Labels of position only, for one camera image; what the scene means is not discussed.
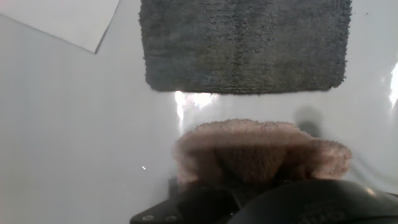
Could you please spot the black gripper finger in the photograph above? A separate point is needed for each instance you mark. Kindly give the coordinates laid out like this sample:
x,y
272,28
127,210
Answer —
x,y
186,208

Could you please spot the pink terry cloth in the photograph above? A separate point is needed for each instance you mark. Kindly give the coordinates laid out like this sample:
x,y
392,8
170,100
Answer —
x,y
261,146

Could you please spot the dark grey terry cloth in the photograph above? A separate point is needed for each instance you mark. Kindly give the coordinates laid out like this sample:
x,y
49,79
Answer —
x,y
245,46

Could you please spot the white paper sheet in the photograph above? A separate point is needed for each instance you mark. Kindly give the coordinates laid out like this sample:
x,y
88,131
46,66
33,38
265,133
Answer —
x,y
62,18

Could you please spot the grey plastic table mat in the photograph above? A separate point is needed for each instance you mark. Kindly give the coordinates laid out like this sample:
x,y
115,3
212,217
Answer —
x,y
62,140

